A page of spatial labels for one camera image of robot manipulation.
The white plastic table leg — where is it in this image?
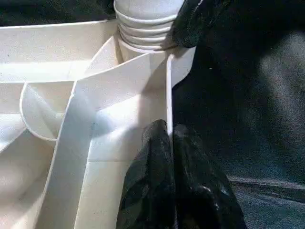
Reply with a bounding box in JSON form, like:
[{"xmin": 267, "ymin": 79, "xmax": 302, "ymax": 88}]
[{"xmin": 113, "ymin": 0, "xmax": 185, "ymax": 51}]

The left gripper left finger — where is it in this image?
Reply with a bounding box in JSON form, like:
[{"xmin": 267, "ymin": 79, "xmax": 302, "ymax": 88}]
[{"xmin": 116, "ymin": 119, "xmax": 176, "ymax": 229}]

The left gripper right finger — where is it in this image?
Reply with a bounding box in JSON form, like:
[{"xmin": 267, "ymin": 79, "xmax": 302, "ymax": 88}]
[{"xmin": 173, "ymin": 124, "xmax": 248, "ymax": 229}]

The white plastic table top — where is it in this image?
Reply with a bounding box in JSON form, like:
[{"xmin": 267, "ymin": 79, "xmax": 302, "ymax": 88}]
[{"xmin": 0, "ymin": 19, "xmax": 197, "ymax": 229}]

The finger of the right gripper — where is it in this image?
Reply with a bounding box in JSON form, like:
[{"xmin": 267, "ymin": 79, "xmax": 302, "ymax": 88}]
[{"xmin": 171, "ymin": 0, "xmax": 234, "ymax": 48}]

